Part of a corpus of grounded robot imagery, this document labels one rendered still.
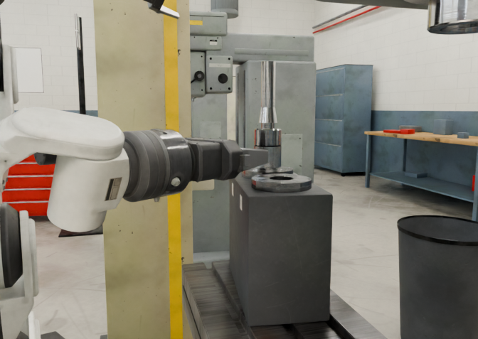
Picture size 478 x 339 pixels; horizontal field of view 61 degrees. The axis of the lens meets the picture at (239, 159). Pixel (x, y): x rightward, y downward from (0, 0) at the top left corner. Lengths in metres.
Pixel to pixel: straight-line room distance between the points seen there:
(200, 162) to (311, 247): 0.19
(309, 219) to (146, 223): 1.50
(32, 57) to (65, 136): 9.01
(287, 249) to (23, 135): 0.35
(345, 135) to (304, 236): 6.99
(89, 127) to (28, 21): 9.10
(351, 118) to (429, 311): 5.61
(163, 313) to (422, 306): 1.27
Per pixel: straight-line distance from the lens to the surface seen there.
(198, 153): 0.54
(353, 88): 7.61
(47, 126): 0.45
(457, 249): 2.16
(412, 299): 2.33
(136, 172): 0.49
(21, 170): 4.89
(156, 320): 2.20
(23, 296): 0.82
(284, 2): 10.21
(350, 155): 7.64
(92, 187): 0.47
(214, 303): 0.68
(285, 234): 0.57
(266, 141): 0.68
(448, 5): 0.29
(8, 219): 0.77
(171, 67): 1.96
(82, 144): 0.44
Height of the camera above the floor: 1.23
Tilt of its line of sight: 7 degrees down
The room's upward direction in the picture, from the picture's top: straight up
